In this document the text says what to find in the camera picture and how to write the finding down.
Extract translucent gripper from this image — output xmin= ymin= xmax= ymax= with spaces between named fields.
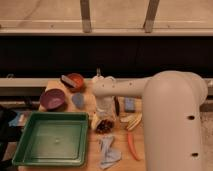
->
xmin=91 ymin=96 xmax=116 ymax=130

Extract dark grape bunch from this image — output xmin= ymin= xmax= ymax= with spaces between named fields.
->
xmin=96 ymin=120 xmax=114 ymax=134

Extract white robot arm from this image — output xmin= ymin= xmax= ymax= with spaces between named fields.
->
xmin=92 ymin=71 xmax=208 ymax=171

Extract blue sponge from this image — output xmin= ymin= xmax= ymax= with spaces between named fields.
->
xmin=124 ymin=97 xmax=135 ymax=112

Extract banana pieces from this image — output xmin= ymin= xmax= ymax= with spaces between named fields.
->
xmin=120 ymin=113 xmax=142 ymax=131

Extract grey blue cloth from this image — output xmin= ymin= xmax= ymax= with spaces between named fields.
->
xmin=99 ymin=135 xmax=122 ymax=170

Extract orange bowl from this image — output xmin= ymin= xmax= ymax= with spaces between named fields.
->
xmin=67 ymin=73 xmax=84 ymax=92

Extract orange carrot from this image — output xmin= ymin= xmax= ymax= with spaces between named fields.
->
xmin=127 ymin=132 xmax=140 ymax=161

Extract purple bowl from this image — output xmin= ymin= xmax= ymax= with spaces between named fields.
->
xmin=40 ymin=88 xmax=65 ymax=110

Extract green plastic tray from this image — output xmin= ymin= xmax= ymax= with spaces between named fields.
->
xmin=12 ymin=112 xmax=89 ymax=167

